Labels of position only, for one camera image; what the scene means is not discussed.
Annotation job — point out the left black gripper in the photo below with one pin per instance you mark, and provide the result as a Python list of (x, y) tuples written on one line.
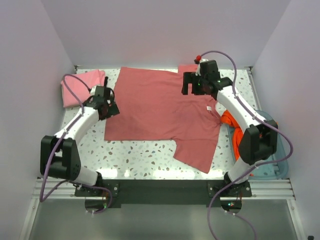
[(112, 108)]

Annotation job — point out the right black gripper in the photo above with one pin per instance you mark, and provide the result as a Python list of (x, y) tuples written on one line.
[(189, 77)]

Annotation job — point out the dusty red t shirt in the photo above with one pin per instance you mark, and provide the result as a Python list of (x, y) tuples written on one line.
[(152, 108)]

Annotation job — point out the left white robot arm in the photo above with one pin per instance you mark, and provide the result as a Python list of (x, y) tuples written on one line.
[(59, 154)]

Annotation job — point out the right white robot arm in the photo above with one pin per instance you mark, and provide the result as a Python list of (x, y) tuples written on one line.
[(259, 140)]

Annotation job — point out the folded black t shirt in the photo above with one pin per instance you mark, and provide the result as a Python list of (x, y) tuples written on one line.
[(105, 83)]

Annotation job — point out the folded pink t shirt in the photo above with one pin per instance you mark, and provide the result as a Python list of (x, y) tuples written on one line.
[(91, 78)]

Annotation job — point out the orange t shirt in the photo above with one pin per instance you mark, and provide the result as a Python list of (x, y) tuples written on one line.
[(227, 118)]

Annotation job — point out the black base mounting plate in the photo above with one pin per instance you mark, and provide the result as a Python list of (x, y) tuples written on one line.
[(150, 192)]

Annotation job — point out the clear teal plastic bin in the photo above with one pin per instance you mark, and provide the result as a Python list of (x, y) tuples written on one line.
[(269, 171)]

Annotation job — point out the aluminium frame rail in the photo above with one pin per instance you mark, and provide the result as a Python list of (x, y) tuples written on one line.
[(260, 189)]

